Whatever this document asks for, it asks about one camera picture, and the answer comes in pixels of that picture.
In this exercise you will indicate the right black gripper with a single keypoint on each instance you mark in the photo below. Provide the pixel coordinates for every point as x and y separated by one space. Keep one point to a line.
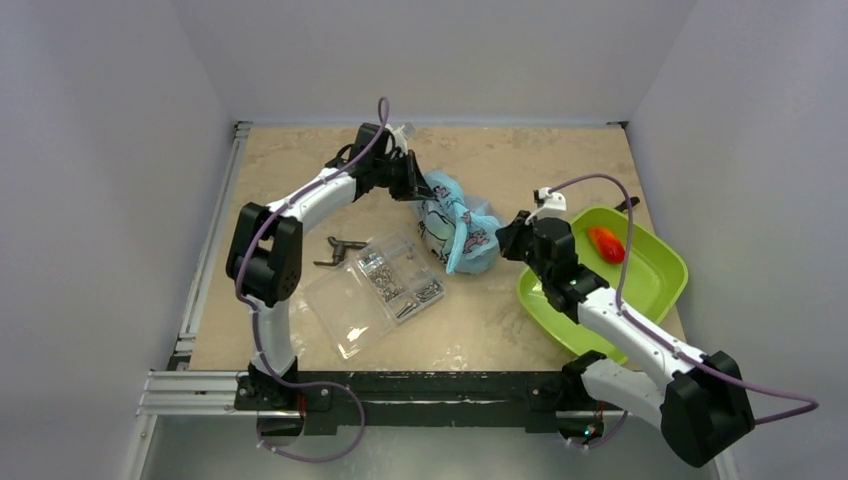
515 232

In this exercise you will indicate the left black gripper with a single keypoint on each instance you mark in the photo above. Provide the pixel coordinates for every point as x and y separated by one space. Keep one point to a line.
414 186

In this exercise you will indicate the light blue plastic bag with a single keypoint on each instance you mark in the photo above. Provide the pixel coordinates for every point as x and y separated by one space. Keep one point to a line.
457 228

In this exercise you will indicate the red orange fake fruit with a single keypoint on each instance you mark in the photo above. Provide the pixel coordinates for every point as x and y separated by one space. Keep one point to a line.
607 245

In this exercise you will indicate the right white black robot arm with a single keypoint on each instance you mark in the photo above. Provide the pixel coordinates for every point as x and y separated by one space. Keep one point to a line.
694 399

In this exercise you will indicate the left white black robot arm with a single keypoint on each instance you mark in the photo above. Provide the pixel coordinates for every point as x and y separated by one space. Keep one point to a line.
265 257

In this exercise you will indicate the clear plastic screw box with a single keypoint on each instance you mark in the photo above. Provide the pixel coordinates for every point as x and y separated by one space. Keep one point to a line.
374 291

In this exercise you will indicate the black metal clamp tool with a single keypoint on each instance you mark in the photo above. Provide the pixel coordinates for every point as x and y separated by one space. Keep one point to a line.
339 251

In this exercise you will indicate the black yellow screwdriver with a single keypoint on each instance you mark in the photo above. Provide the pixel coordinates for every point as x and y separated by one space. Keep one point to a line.
626 205

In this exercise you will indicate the lime green plastic tray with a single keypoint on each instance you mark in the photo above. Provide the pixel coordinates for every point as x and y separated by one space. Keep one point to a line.
656 277

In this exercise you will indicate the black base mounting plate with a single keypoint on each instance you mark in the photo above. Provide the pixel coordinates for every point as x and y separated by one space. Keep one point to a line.
319 402

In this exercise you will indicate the aluminium front rail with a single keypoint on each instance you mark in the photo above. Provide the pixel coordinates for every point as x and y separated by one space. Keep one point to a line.
205 392

